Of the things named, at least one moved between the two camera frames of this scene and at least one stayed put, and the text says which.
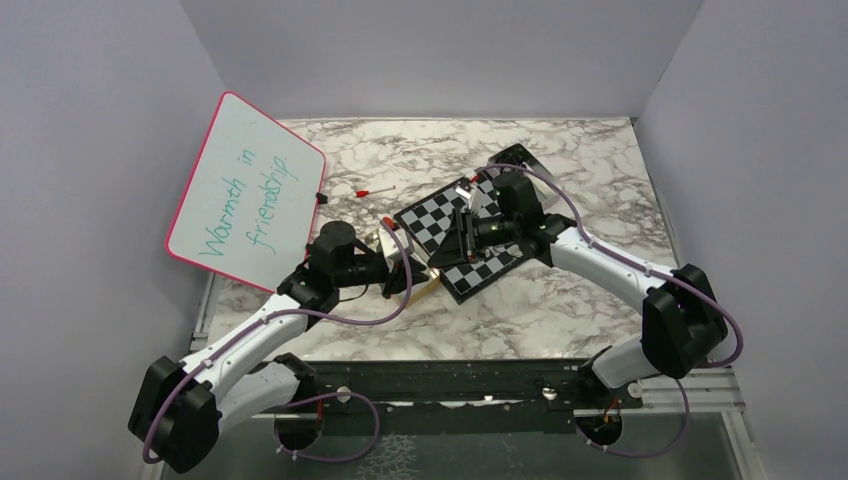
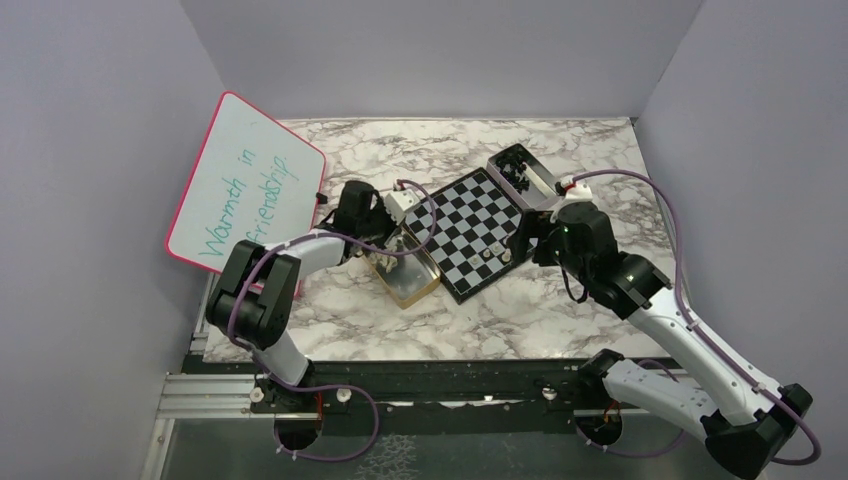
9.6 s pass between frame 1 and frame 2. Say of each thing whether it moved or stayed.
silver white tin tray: stayed
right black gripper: moved
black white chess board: stayed
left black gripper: moved
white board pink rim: stayed
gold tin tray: stayed
